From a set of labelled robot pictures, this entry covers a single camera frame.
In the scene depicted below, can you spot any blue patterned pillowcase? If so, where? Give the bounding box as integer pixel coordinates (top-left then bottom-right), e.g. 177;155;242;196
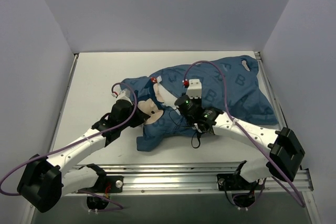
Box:
123;55;278;152

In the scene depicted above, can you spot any white pillow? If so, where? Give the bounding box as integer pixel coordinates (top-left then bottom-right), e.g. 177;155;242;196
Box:
153;83;177;110

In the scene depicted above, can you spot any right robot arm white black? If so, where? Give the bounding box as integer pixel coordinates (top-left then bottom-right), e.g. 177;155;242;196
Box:
174;95;305;189

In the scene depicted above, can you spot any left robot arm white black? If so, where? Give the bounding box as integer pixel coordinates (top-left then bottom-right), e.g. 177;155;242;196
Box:
17;99;149;212

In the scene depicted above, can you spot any aluminium front rail frame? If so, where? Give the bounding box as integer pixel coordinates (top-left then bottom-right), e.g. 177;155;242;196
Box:
60;165;314;196

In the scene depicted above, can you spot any aluminium left side rail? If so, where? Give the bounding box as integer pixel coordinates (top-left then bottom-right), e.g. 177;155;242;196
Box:
48;54;79;152

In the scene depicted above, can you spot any aluminium rail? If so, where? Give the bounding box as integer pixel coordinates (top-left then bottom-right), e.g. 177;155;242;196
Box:
254;51;302;169
48;54;79;152

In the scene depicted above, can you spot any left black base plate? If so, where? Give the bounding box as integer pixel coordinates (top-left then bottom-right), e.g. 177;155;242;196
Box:
90;175;124;194

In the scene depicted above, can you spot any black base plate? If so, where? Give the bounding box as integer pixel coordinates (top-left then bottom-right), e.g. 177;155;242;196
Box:
90;175;124;194
216;173;264;191

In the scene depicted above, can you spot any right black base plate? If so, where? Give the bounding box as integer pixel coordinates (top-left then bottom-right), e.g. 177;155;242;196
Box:
216;173;264;191

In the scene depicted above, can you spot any aluminium right side rail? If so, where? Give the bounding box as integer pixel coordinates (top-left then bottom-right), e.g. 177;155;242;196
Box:
254;51;302;169

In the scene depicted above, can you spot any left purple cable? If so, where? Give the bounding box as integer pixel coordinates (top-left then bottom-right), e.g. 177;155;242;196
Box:
0;82;139;196

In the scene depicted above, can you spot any purple cable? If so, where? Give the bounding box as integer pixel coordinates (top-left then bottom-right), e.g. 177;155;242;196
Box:
0;82;139;196
182;60;307;208

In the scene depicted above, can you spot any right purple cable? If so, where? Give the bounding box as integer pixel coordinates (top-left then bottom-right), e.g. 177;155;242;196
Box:
182;60;307;208

